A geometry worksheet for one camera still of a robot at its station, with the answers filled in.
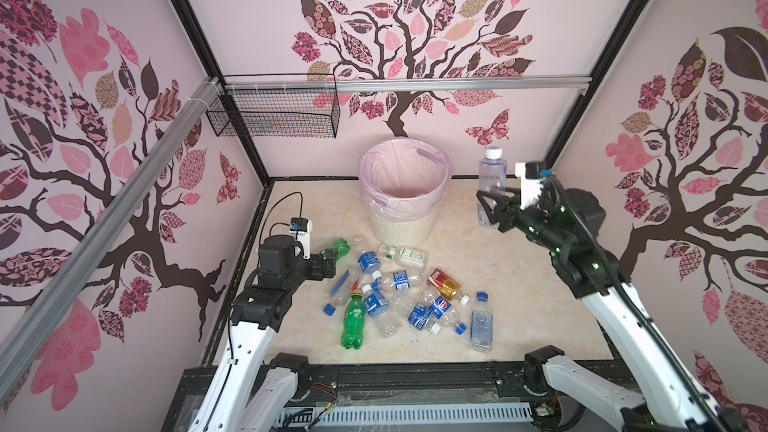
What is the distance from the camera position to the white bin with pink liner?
0.79m

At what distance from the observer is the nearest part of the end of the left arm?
0.66 meters

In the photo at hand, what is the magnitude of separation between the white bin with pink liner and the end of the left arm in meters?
0.21
